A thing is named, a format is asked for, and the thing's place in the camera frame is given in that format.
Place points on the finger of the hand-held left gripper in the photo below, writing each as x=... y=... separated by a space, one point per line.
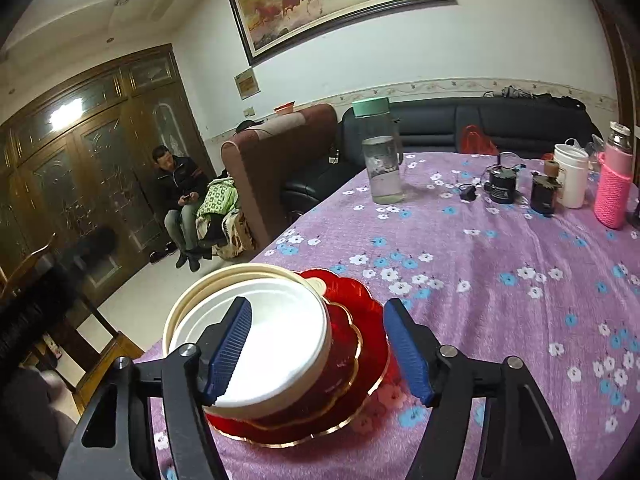
x=95 y=247

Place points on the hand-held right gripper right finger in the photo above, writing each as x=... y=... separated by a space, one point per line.
x=407 y=360

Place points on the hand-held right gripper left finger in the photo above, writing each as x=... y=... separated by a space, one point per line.
x=230 y=355

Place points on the red scalloped plate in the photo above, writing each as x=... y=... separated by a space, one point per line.
x=370 y=357

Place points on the white bowl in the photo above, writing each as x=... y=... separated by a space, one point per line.
x=285 y=340

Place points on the red gold-rimmed bowl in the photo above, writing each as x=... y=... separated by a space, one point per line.
x=340 y=355

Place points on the cream plastic strainer basket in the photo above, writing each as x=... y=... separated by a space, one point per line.
x=200 y=290

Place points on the dark shoes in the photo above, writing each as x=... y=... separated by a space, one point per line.
x=162 y=254

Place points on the purple floral tablecloth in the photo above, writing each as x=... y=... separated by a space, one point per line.
x=475 y=320

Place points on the wooden glass-panel doors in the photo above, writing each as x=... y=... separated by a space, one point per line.
x=100 y=160

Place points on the floral blanket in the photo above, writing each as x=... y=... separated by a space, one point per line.
x=232 y=235

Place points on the green patterned cloth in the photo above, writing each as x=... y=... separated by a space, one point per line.
x=217 y=197

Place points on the black charger adapter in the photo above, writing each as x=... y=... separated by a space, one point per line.
x=468 y=193

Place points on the maroon armchair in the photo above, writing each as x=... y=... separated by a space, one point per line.
x=265 y=175

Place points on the clear bottle with green lid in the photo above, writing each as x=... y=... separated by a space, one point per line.
x=382 y=170

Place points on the black round device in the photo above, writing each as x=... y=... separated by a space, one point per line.
x=502 y=187

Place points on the dark jar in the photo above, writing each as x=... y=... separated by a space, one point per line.
x=543 y=195

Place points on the red bag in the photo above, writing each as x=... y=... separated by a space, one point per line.
x=477 y=141

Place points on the red container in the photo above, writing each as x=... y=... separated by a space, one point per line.
x=285 y=107

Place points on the black leather sofa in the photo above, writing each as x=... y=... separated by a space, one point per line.
x=435 y=125

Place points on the white cup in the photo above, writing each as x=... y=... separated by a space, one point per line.
x=571 y=175

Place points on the pink knitted bottle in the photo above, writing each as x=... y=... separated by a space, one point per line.
x=614 y=185

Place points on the grey cloth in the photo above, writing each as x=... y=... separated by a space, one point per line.
x=515 y=92

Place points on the framed horse painting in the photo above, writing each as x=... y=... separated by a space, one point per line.
x=340 y=0

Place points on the wall notice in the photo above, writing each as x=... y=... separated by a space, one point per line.
x=247 y=84

